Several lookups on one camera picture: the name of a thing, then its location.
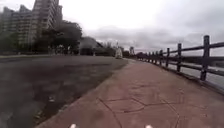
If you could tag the low dark building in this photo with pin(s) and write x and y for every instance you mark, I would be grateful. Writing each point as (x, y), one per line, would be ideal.
(89, 45)

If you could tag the reddish paved path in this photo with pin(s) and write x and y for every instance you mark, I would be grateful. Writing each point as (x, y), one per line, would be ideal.
(146, 96)

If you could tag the row of dark trees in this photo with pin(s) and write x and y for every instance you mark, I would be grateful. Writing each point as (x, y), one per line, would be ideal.
(63, 36)

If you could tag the dark grass field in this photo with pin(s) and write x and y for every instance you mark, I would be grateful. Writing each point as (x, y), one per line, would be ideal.
(50, 80)

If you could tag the robot's own part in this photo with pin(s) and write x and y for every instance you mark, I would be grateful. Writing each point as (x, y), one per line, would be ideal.
(148, 126)
(72, 126)

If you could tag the tall grey building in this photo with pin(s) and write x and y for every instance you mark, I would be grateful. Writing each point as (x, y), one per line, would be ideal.
(36, 20)

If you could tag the dark wooden railing fence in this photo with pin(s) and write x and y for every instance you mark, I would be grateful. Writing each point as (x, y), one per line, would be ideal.
(206, 58)

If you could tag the grey water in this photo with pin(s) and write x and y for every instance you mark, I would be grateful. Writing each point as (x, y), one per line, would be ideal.
(213, 78)

